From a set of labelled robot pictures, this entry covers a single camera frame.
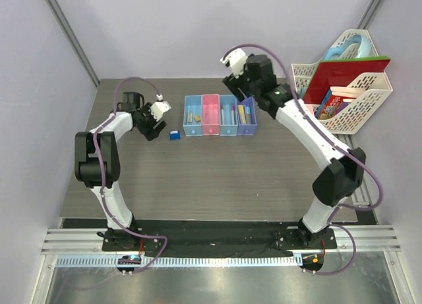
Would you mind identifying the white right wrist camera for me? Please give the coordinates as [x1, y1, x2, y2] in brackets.
[220, 49, 248, 78]

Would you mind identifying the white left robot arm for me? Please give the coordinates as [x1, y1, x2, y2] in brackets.
[75, 92, 171, 251]

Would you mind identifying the purple drawer box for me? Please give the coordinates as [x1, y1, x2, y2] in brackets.
[237, 97, 257, 136]

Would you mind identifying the red folder board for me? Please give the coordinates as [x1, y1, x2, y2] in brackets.
[302, 56, 391, 104]

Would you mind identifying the blue capped clear tube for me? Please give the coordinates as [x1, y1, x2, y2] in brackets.
[245, 106, 252, 125]

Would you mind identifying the light blue drawer box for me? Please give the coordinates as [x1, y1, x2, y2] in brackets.
[183, 95, 202, 137]

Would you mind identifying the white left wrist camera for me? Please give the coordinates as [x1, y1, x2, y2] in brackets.
[150, 94, 171, 122]

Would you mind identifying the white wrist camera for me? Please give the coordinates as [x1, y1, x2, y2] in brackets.
[220, 49, 248, 78]
[150, 94, 171, 122]

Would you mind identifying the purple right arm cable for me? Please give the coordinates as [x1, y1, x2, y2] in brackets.
[222, 44, 385, 276]

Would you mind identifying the teal blue drawer box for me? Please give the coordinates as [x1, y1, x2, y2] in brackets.
[220, 95, 238, 137]

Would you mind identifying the pink drawer box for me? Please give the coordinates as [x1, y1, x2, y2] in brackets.
[201, 94, 220, 136]

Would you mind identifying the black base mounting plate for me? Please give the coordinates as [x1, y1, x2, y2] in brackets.
[97, 220, 337, 257]

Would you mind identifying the white slotted cable duct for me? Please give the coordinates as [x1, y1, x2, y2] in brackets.
[55, 254, 303, 269]

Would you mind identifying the colourful book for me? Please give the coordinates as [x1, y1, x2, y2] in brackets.
[315, 86, 349, 120]

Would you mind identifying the yellow capped tube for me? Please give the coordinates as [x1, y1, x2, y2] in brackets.
[238, 105, 247, 125]

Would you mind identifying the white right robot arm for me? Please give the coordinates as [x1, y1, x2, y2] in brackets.
[220, 49, 366, 248]

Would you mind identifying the small blue box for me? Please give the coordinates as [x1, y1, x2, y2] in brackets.
[169, 130, 181, 140]

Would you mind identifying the white perforated file rack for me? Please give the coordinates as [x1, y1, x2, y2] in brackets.
[291, 29, 393, 135]

